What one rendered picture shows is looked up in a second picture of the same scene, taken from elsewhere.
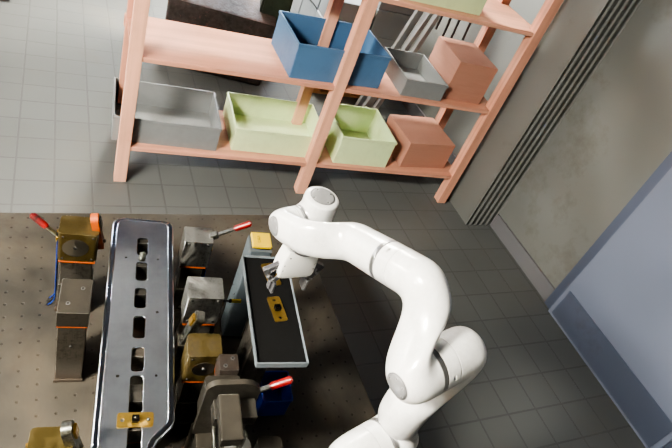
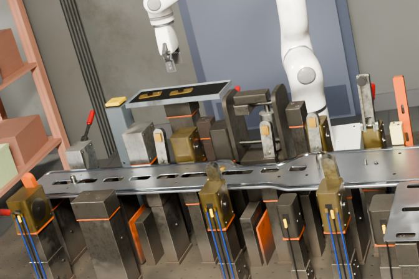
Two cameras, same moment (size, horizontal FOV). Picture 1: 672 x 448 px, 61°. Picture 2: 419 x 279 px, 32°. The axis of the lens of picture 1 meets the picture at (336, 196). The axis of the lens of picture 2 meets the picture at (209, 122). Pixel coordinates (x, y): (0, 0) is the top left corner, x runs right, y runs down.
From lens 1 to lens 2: 1.83 m
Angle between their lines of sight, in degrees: 37
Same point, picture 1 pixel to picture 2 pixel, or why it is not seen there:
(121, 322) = (130, 184)
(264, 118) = not seen: outside the picture
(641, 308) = (257, 54)
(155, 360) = (174, 169)
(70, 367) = (131, 265)
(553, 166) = (113, 54)
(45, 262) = not seen: outside the picture
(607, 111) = not seen: outside the picture
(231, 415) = (250, 92)
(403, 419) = (300, 2)
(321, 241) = not seen: outside the picture
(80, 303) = (101, 193)
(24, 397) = not seen: outside the picture
